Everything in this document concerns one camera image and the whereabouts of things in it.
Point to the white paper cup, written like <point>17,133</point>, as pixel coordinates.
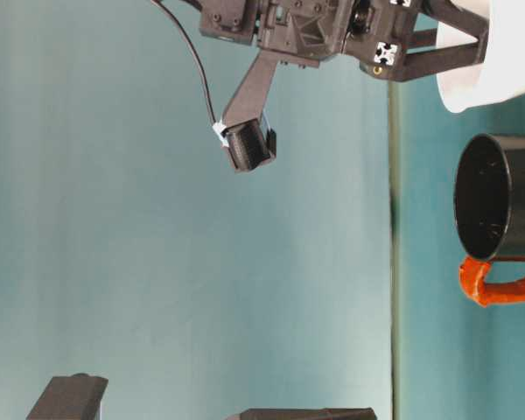
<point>507,65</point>

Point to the blue-green table cloth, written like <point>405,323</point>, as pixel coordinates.
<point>442,372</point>

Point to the wrist camera on bar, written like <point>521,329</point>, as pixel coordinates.
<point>70,398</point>
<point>249,144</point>

